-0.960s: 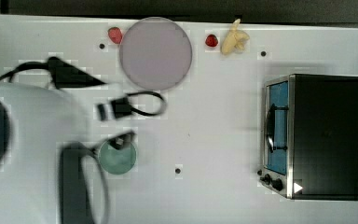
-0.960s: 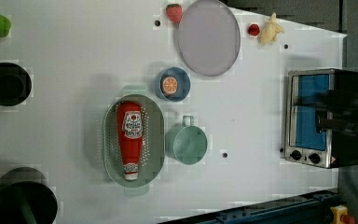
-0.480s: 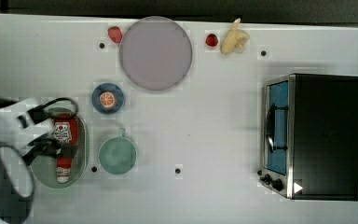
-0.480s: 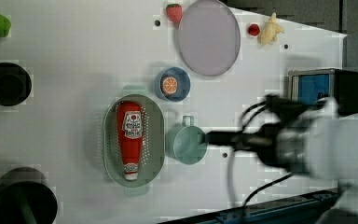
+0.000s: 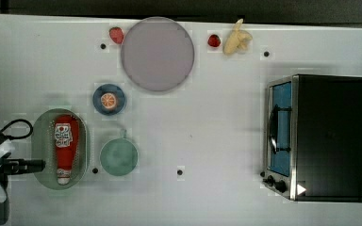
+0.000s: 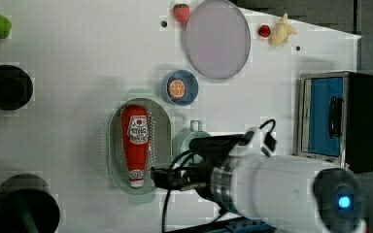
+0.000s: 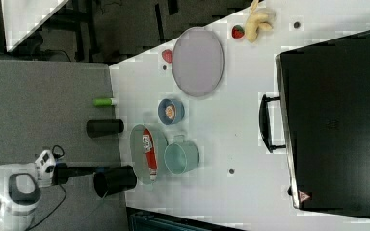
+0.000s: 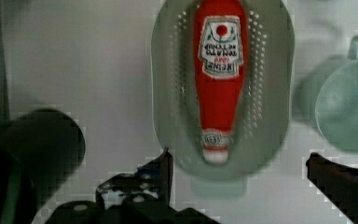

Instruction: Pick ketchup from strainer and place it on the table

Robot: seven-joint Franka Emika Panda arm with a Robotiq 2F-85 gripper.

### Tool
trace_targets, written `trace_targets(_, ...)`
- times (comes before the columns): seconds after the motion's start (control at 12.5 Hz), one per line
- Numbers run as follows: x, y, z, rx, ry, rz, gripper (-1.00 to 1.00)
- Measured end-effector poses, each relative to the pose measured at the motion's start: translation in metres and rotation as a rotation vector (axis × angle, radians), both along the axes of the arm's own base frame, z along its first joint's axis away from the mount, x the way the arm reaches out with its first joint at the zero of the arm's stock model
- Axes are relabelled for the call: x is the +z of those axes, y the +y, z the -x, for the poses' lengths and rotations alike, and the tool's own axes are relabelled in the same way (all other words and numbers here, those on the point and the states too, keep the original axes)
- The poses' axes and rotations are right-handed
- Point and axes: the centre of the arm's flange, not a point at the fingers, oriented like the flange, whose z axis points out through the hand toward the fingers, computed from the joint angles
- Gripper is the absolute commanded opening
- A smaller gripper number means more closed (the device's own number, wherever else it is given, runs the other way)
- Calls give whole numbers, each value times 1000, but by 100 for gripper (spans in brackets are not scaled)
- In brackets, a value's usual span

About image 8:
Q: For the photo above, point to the pale green cup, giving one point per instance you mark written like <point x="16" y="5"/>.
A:
<point x="328" y="99"/>

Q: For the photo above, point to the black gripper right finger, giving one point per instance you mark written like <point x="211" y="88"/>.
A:
<point x="338" y="182"/>

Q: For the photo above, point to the black cylindrical object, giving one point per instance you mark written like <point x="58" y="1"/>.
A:
<point x="38" y="152"/>

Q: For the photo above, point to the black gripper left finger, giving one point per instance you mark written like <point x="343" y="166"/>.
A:
<point x="142" y="197"/>

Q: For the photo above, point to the pale green strainer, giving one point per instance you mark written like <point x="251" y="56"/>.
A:
<point x="264" y="108"/>

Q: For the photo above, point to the red felt ketchup bottle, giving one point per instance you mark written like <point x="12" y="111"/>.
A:
<point x="220" y="46"/>

